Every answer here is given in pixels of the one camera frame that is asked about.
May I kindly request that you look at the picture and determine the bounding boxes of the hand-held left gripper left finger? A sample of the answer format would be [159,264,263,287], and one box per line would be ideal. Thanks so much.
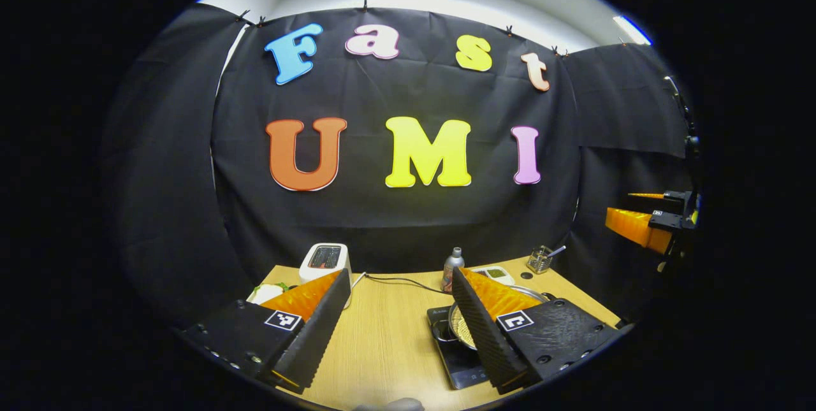
[180,269,352,396]

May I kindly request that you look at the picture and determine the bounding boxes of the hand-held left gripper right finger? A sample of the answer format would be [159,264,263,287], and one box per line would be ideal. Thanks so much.
[451,267,632,396]

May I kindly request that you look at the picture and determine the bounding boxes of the steel pot with black handles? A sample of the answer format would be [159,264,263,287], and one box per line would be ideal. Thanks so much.
[432,285,557,351]

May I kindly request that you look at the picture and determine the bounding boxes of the black induction cooktop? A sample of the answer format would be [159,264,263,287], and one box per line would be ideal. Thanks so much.
[426,305,511,391]

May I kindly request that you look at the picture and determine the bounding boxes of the white divided dish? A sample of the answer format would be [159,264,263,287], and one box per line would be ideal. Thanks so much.
[469,266,516,287]

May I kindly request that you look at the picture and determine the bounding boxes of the white toaster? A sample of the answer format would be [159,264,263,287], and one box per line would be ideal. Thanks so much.
[299,243,353,310]

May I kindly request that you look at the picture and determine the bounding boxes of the white bread sandwich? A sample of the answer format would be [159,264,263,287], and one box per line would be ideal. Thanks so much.
[249,286,285,305]

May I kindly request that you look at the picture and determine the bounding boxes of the silver bottle with colourful label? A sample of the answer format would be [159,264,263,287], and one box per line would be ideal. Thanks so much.
[442,247,465,294]

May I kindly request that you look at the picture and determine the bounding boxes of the ceiling light panel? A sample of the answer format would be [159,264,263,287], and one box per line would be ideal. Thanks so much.
[613,15,652,46]

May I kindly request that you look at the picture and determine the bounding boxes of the row of black cloth clips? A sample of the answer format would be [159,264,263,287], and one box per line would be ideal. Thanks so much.
[239,0,629,58]

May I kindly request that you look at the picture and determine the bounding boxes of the small wire mesh basket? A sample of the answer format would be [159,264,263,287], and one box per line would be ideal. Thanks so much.
[527,245,567,274]

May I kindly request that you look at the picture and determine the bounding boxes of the black power cable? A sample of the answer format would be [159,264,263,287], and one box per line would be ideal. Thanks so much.
[365,274,447,294]

